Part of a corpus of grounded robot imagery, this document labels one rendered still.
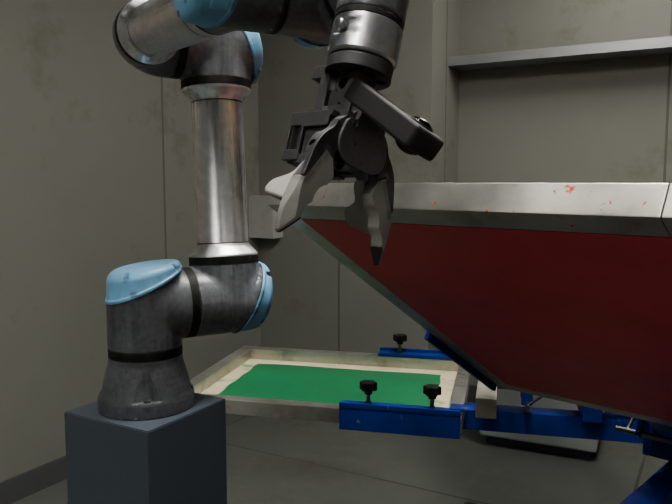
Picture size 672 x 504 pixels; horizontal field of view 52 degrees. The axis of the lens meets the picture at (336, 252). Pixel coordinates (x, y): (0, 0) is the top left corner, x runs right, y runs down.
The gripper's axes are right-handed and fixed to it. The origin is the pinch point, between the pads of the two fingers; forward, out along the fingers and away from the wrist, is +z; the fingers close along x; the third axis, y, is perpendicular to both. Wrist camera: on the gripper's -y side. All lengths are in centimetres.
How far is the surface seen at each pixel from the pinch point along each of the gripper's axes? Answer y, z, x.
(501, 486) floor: 126, 67, -290
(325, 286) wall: 289, -23, -301
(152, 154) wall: 318, -74, -162
